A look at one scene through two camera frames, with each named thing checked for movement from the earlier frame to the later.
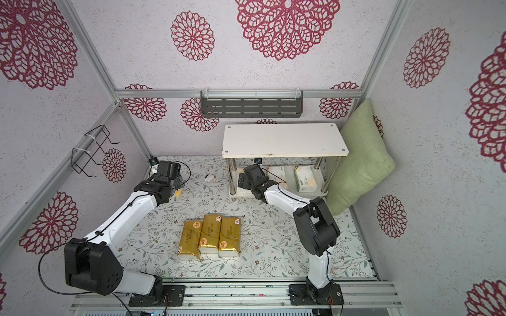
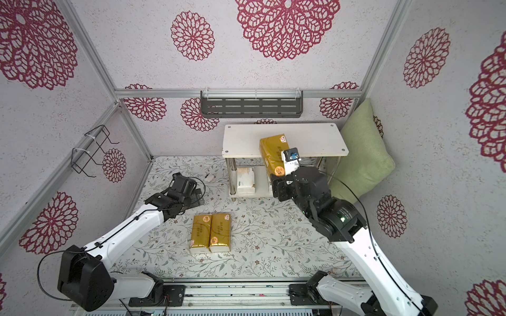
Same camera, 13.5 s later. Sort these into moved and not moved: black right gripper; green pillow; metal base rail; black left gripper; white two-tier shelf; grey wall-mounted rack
Moved: black right gripper; black left gripper
Not moved: white two-tier shelf; grey wall-mounted rack; metal base rail; green pillow
